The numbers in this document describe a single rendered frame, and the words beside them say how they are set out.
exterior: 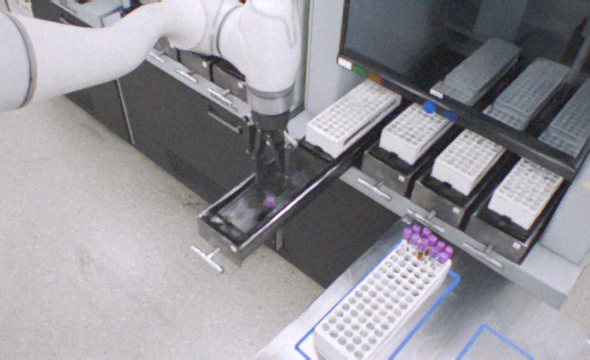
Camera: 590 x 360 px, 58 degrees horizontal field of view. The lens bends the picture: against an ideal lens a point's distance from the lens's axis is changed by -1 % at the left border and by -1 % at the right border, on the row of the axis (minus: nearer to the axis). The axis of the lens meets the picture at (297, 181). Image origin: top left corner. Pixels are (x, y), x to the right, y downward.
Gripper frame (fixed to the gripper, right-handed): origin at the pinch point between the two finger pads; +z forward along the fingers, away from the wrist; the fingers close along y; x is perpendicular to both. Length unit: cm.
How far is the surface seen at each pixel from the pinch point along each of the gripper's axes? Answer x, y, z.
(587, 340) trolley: -14, -68, 7
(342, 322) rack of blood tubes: 16.8, -32.6, 1.1
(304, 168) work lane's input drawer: -14.1, 1.8, 9.1
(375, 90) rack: -45.5, 3.5, 3.6
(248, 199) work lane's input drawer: 2.3, 4.8, 9.1
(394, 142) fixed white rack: -32.1, -11.6, 4.1
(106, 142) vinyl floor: -27, 131, 90
